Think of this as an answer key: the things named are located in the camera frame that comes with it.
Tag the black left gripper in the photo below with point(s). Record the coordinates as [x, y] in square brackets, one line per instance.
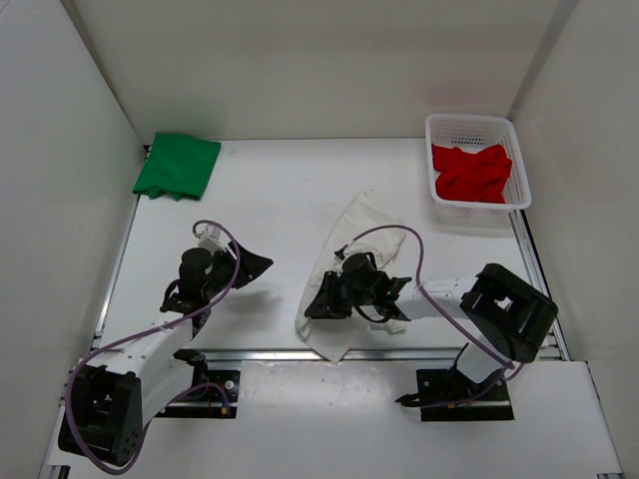
[253, 265]

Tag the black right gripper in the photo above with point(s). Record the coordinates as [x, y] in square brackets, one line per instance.
[327, 304]

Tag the white t shirt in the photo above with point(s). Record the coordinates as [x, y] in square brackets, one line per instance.
[332, 339]

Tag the green t shirt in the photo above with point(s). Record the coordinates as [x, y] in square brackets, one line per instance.
[179, 167]

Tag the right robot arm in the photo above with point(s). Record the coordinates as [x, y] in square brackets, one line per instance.
[511, 316]

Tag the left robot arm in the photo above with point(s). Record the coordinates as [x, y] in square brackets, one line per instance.
[115, 394]

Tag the red t shirt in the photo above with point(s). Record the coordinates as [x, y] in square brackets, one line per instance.
[471, 177]

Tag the white plastic basket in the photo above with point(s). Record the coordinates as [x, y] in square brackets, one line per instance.
[473, 133]

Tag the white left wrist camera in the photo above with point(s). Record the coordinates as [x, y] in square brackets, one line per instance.
[209, 238]

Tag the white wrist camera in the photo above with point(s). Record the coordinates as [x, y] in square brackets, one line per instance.
[209, 238]
[341, 253]

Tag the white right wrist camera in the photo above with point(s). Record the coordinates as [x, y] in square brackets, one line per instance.
[341, 253]

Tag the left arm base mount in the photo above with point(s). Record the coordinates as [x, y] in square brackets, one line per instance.
[203, 389]

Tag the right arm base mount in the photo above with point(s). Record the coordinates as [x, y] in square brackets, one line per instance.
[446, 395]

